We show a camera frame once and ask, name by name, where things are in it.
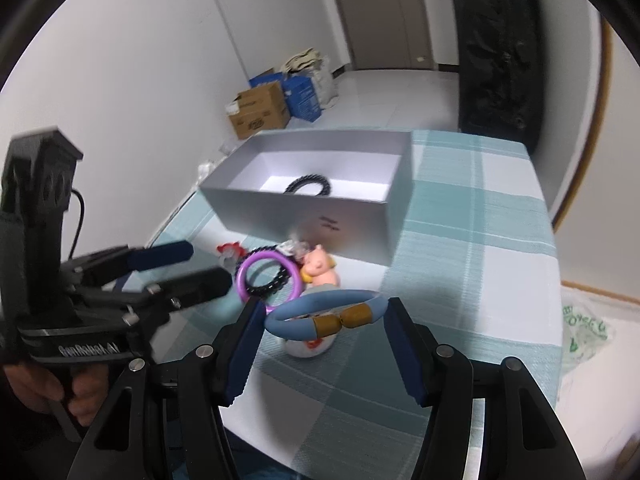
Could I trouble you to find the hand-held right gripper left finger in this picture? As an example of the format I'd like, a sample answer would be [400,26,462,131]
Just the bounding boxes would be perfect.
[67,296,268,480]

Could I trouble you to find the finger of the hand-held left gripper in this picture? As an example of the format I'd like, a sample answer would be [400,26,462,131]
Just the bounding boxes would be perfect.
[65,239,196,287]
[75,265,234,327]

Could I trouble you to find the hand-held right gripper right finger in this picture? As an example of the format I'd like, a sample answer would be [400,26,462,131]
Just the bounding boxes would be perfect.
[382,297,573,480]

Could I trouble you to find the purple bracelet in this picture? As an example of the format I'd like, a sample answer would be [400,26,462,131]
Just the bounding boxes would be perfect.
[236,251,303,307]

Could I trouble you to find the blue white red items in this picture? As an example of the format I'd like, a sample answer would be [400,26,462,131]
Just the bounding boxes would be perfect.
[280,332,337,359]

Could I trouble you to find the blue bracelet with wooden beads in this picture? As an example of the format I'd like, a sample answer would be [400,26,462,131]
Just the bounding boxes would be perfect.
[263,290,388,339]

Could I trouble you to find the black bead bracelet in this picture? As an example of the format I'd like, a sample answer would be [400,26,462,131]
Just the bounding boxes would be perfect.
[242,245,301,297]

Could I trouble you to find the clear hair clip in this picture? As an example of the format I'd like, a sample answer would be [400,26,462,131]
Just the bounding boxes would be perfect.
[280,237,311,261]

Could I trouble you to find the grey cardboard box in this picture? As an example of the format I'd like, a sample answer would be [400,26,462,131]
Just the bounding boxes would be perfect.
[198,129,416,267]

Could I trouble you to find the pink pig toy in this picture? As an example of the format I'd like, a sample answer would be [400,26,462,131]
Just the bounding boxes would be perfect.
[300,244,342,288]

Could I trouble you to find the person's left hand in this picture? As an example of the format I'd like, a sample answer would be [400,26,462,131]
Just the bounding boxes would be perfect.
[2,360,109,427]

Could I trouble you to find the white plastic bag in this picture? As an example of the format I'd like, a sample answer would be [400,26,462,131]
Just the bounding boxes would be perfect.
[196,142,236,187]

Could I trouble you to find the brown cardboard carton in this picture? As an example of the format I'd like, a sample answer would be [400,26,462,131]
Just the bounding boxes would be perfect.
[227,81,292,140]

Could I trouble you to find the green printed plastic bag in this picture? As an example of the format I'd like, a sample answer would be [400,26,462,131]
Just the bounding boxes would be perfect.
[560,300,621,376]

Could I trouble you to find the flat blue box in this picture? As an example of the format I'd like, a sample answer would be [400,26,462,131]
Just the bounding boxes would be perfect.
[248,67,282,87]

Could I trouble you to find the tall blue carton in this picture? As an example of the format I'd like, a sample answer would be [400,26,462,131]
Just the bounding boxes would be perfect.
[281,74,322,122]

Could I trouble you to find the white woven bag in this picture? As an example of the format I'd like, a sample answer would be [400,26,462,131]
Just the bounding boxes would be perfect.
[280,49,334,110]

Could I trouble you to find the black bag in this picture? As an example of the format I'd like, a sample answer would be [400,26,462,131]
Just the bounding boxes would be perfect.
[457,0,546,153]

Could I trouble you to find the grey door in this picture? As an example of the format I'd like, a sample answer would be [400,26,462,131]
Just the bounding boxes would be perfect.
[322,0,441,71]

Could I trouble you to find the black cable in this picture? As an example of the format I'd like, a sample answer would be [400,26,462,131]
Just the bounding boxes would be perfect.
[67,187,87,261]

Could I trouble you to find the black coil hair tie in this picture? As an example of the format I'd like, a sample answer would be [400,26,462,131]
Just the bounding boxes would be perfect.
[284,174,335,197]

